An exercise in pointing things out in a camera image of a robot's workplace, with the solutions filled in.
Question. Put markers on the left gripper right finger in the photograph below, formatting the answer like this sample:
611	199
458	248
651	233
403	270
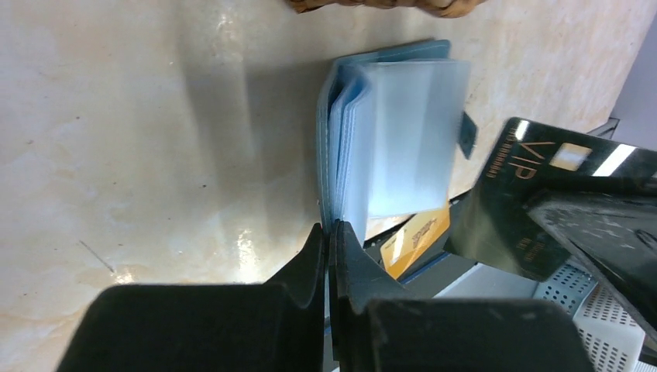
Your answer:
378	325

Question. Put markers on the blue leather card holder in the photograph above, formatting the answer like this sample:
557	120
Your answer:
388	125

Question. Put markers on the single black VIP card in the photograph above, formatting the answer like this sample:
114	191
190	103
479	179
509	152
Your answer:
529	160

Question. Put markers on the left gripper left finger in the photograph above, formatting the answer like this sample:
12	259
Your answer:
274	326

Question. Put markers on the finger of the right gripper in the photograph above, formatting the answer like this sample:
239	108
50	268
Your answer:
613	237

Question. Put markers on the woven wicker tray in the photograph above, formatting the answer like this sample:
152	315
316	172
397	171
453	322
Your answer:
450	9

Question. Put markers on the gold credit card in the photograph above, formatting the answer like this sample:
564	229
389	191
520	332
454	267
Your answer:
406	246

